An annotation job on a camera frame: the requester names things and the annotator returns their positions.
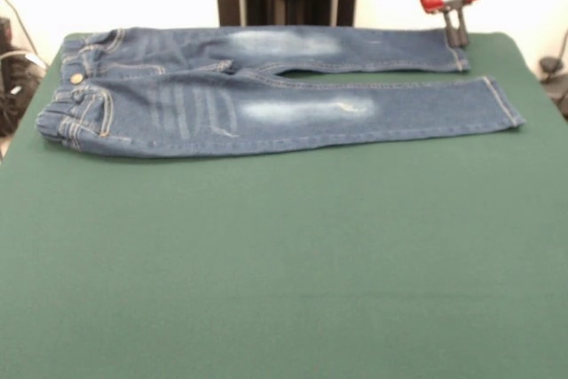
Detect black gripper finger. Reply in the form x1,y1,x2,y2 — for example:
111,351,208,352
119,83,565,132
455,2,470,47
442,8,462,48

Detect blue denim jeans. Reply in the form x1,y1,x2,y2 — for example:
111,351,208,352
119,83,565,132
35,26,527,162

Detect black stand base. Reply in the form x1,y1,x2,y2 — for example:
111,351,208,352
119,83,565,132
538,56,568,116
0,17,49,137

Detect dark green table cloth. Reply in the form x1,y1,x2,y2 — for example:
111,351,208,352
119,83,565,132
0,31,568,379

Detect thin grey cable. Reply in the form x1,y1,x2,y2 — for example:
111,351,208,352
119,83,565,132
0,0,37,55

